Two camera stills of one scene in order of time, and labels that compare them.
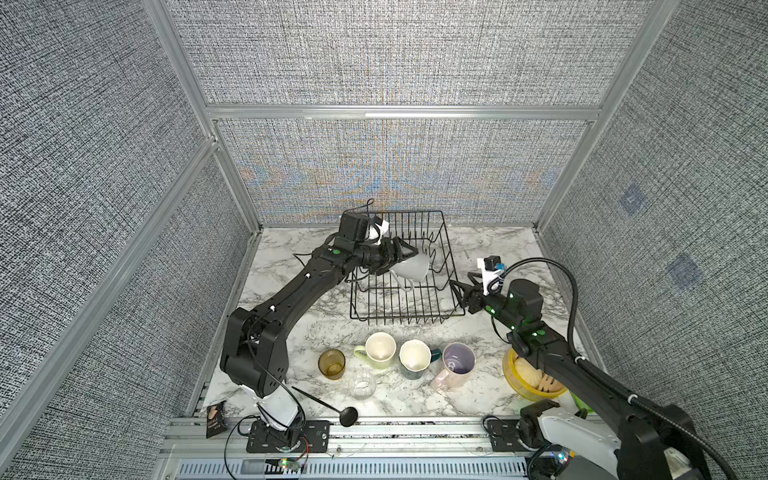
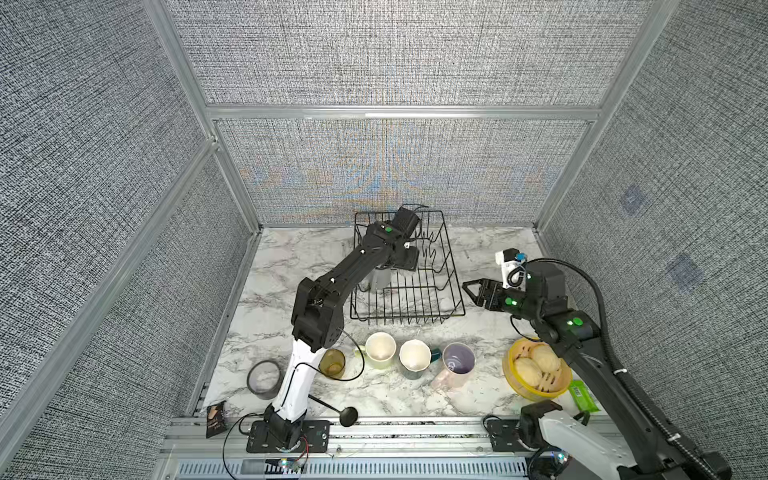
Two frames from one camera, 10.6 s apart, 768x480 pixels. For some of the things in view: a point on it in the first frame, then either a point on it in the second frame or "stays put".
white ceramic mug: x=413 y=269 to x=370 y=283
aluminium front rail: x=383 y=450 stays put
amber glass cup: x=331 y=363 stays put
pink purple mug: x=459 y=360 stays put
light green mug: x=380 y=350 stays put
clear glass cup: x=362 y=385 to x=381 y=280
